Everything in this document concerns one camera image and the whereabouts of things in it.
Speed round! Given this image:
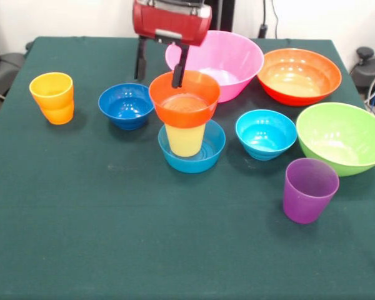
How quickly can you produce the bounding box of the large pink bowl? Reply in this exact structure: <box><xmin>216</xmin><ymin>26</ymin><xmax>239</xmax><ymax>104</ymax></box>
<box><xmin>164</xmin><ymin>30</ymin><xmax>265</xmax><ymax>103</ymax></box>

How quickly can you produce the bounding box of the small cyan bowl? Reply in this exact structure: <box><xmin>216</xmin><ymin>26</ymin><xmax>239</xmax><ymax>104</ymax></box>
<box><xmin>235</xmin><ymin>109</ymin><xmax>298</xmax><ymax>161</ymax></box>

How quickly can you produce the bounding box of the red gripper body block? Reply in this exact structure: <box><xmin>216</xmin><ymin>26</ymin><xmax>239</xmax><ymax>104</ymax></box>
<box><xmin>131</xmin><ymin>0</ymin><xmax>213</xmax><ymax>48</ymax></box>

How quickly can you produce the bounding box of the purple plastic cup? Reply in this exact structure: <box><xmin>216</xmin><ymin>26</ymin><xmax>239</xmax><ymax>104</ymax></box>
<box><xmin>282</xmin><ymin>157</ymin><xmax>341</xmax><ymax>225</ymax></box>

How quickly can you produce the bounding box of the small dark blue bowl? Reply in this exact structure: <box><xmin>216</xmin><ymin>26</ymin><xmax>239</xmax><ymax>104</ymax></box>
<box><xmin>97</xmin><ymin>82</ymin><xmax>156</xmax><ymax>131</ymax></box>

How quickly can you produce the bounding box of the large lime green bowl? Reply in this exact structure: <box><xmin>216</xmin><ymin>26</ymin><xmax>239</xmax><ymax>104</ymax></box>
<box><xmin>296</xmin><ymin>102</ymin><xmax>375</xmax><ymax>178</ymax></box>

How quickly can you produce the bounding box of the black wall cable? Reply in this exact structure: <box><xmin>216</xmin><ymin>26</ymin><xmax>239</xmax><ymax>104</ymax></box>
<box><xmin>258</xmin><ymin>0</ymin><xmax>279</xmax><ymax>40</ymax></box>

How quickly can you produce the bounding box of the medium blue bowl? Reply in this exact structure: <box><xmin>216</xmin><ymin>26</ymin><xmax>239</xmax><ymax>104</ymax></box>
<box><xmin>157</xmin><ymin>119</ymin><xmax>227</xmax><ymax>174</ymax></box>

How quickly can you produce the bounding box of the yellow plastic cup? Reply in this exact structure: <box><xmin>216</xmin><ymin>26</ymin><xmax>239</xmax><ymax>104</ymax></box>
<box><xmin>164</xmin><ymin>123</ymin><xmax>206</xmax><ymax>158</ymax></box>

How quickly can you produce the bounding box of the small orange bowl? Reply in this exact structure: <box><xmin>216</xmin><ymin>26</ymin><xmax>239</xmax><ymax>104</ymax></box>
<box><xmin>148</xmin><ymin>70</ymin><xmax>221</xmax><ymax>129</ymax></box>

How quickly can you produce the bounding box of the orange plastic cup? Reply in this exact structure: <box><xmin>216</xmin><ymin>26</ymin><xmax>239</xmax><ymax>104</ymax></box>
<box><xmin>29</xmin><ymin>72</ymin><xmax>75</xmax><ymax>126</ymax></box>

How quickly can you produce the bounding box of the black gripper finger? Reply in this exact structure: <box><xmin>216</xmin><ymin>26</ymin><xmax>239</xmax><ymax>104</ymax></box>
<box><xmin>134</xmin><ymin>35</ymin><xmax>148</xmax><ymax>81</ymax></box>
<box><xmin>171</xmin><ymin>43</ymin><xmax>191</xmax><ymax>89</ymax></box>

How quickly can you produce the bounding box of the dark green table cloth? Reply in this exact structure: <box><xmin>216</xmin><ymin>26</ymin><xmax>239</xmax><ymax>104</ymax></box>
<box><xmin>0</xmin><ymin>36</ymin><xmax>375</xmax><ymax>300</ymax></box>

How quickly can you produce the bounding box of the large red-orange bowl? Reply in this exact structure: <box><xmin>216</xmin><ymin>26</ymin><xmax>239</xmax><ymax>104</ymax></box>
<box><xmin>256</xmin><ymin>47</ymin><xmax>343</xmax><ymax>108</ymax></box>

